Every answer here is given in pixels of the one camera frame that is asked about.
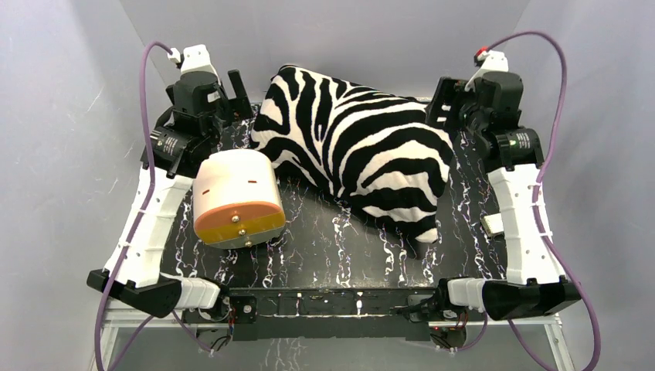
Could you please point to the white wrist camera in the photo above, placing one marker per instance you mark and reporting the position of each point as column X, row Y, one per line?
column 486, row 60
column 192, row 59

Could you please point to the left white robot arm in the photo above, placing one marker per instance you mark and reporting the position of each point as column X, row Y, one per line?
column 184, row 135

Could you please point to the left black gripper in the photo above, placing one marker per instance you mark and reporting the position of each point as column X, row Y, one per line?
column 229, row 102

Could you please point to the zebra and grey pillowcase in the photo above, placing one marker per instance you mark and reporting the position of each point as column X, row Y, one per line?
column 377, row 151

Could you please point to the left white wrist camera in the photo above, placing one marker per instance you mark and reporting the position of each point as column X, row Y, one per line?
column 192, row 59

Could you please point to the black front mounting rail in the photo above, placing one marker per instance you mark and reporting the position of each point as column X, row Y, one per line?
column 341, row 313

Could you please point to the cream and orange cylindrical container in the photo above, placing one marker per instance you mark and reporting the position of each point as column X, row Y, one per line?
column 236, row 200

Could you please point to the white tag card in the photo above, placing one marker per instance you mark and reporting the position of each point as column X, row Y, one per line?
column 493, row 225

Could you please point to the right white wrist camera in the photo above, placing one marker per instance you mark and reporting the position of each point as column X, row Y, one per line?
column 486, row 60

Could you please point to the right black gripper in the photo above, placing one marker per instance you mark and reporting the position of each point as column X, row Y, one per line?
column 449, row 91

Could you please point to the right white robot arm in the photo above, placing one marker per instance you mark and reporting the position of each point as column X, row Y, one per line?
column 536, row 283

